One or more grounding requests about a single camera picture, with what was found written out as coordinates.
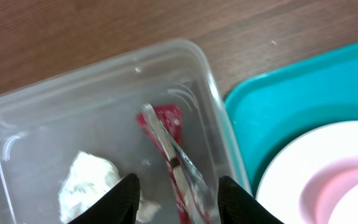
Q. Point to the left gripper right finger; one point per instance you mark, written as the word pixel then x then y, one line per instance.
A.
pixel 237 206

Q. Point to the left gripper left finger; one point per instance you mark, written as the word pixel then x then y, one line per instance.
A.
pixel 118 206

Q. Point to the white napkin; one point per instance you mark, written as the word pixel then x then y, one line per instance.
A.
pixel 89 179

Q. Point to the red snack wrapper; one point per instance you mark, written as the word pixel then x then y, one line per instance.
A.
pixel 194 199

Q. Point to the pink plate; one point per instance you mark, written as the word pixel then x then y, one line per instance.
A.
pixel 283 181

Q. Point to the pink bowl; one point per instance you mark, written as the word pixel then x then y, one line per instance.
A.
pixel 324 190

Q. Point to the teal plastic tray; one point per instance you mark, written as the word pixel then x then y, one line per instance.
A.
pixel 272 109

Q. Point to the clear plastic bin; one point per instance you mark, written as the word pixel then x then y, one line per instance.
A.
pixel 93 109

